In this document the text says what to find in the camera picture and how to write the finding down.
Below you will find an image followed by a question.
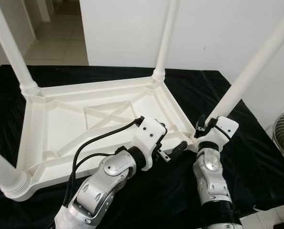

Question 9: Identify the white plastic table top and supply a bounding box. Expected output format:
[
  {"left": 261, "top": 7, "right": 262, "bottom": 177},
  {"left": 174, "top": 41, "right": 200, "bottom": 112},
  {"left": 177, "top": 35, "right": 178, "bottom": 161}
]
[{"left": 0, "top": 78, "right": 200, "bottom": 202}]

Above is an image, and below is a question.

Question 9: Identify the black table cloth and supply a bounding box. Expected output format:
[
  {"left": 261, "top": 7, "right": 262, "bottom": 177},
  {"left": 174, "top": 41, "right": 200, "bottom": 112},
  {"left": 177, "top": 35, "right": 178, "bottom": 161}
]
[{"left": 0, "top": 64, "right": 284, "bottom": 229}]

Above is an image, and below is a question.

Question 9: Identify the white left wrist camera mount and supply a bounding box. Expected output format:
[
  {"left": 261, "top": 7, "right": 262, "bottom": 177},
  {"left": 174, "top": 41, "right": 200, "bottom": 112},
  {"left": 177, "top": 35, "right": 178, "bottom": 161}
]
[{"left": 131, "top": 116, "right": 168, "bottom": 171}]

